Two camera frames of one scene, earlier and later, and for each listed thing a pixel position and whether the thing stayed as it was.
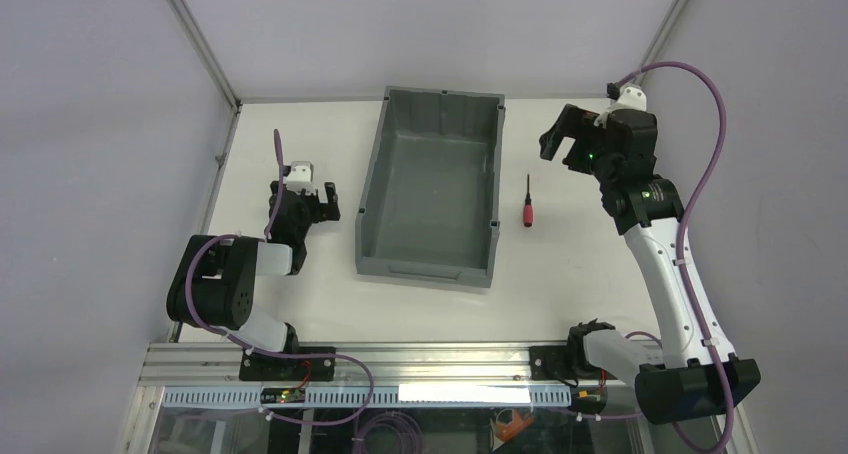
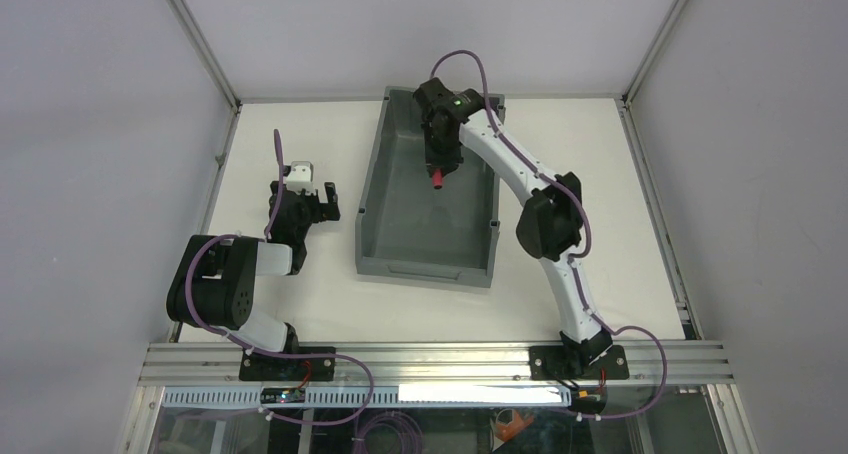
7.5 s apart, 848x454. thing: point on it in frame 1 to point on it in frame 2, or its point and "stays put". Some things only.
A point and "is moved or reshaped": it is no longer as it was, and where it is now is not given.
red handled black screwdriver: x=528 y=208 is moved or reshaped
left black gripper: x=303 y=201 stays put
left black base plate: x=263 y=368 stays put
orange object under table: x=505 y=432 stays put
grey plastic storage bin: x=430 y=208 stays put
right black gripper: x=581 y=136 to x=442 y=155
